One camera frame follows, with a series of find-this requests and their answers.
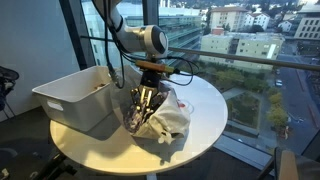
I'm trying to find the purple white knitted cloth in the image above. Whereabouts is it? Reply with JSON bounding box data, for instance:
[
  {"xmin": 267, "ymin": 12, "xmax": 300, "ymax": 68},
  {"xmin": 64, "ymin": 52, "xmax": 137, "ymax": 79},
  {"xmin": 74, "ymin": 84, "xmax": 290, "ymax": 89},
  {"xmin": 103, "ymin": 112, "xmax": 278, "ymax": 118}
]
[{"xmin": 123, "ymin": 91, "xmax": 168, "ymax": 134}]

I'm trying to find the wooden chair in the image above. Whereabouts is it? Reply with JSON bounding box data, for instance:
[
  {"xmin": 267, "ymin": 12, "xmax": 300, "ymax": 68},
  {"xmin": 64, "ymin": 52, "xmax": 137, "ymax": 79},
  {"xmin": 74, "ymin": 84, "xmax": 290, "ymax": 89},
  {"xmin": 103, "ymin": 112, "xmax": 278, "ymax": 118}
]
[{"xmin": 258, "ymin": 147, "xmax": 320, "ymax": 180}]

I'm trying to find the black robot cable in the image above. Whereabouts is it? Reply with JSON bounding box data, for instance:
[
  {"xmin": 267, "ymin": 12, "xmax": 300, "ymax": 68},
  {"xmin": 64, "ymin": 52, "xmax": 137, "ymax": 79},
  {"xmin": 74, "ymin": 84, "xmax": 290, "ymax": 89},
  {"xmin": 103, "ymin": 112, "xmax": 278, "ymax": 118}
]
[{"xmin": 102, "ymin": 0, "xmax": 201, "ymax": 90}]

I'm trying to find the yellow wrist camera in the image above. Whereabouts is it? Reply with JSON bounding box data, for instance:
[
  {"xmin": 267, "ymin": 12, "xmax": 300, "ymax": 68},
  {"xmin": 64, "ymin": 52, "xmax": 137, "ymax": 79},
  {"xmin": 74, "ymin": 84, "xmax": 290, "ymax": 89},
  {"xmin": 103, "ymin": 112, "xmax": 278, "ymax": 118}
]
[{"xmin": 135, "ymin": 60, "xmax": 180, "ymax": 73}]

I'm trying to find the black chair at left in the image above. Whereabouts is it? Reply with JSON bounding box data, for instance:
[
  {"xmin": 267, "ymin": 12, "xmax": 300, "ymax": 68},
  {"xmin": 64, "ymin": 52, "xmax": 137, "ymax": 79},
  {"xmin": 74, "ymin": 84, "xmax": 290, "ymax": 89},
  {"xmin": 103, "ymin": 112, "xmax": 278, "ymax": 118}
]
[{"xmin": 0, "ymin": 66, "xmax": 19, "ymax": 113}]

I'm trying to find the metal window railing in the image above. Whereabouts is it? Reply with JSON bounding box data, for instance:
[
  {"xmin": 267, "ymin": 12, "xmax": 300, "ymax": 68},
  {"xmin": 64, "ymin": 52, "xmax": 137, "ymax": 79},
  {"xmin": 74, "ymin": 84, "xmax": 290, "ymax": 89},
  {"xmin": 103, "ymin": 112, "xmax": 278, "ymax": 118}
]
[{"xmin": 79, "ymin": 35, "xmax": 320, "ymax": 72}]

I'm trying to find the white plastic basket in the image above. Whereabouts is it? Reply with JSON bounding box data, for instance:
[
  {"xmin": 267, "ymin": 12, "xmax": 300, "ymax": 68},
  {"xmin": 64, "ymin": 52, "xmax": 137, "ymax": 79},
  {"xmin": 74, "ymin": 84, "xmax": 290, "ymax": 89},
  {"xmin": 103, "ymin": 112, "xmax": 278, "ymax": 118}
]
[{"xmin": 32, "ymin": 66, "xmax": 112, "ymax": 131}]

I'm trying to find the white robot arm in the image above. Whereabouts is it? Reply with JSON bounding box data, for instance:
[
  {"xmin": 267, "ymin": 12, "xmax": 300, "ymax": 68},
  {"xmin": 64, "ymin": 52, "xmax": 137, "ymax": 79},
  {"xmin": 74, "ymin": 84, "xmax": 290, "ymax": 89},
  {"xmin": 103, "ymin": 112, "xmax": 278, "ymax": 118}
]
[{"xmin": 93, "ymin": 0, "xmax": 168, "ymax": 112}]

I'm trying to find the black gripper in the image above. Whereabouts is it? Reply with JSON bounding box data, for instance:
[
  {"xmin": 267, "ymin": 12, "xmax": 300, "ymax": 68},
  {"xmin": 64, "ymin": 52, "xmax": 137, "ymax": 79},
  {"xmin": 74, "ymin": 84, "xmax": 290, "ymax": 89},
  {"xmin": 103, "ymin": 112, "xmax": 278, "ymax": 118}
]
[{"xmin": 130, "ymin": 70, "xmax": 161, "ymax": 111}]

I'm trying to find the black tripod stand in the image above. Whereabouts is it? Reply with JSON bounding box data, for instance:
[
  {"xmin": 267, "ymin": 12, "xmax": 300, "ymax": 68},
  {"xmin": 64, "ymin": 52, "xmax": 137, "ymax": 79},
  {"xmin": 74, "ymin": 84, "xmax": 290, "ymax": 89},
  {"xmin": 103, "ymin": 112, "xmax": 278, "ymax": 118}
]
[{"xmin": 29, "ymin": 153, "xmax": 77, "ymax": 180}]

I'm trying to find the round white table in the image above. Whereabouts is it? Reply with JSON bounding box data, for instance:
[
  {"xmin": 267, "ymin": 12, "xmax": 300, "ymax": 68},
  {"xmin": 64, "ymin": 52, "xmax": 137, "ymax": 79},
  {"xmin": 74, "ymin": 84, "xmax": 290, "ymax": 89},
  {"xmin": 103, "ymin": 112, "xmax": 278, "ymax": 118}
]
[{"xmin": 50, "ymin": 74, "xmax": 228, "ymax": 176}]

